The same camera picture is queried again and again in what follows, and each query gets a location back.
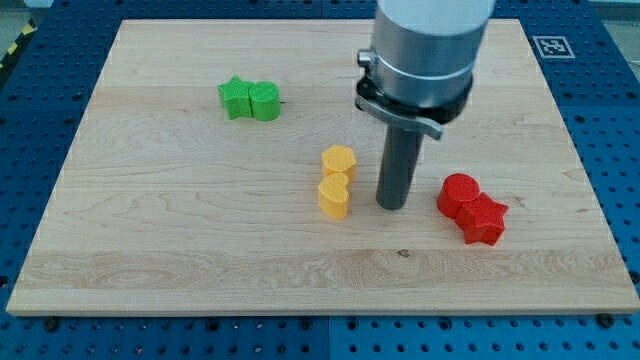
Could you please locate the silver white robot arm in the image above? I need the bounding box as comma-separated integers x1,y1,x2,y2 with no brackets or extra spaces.
355,0,496,140

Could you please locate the yellow heart block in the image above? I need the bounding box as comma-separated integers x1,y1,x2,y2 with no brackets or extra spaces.
318,173,350,219

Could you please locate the yellow hexagon block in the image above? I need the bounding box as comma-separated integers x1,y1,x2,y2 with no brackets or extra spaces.
321,145,357,183

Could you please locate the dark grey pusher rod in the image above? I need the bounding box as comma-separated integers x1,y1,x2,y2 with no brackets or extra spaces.
376,126,424,210

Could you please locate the green cylinder block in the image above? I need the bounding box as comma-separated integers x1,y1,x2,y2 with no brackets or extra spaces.
249,81,281,121

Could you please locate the light wooden board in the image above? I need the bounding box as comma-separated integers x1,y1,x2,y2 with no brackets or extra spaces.
7,20,639,317

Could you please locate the green star block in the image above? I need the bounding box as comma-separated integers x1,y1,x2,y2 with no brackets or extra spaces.
217,76,254,120

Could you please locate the red cylinder block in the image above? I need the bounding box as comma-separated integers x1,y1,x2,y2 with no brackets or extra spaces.
436,173,480,219

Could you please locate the red star block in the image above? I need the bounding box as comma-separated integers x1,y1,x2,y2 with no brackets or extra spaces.
455,193,509,246

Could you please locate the white fiducial marker tag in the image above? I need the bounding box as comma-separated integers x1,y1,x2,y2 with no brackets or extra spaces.
532,35,575,59

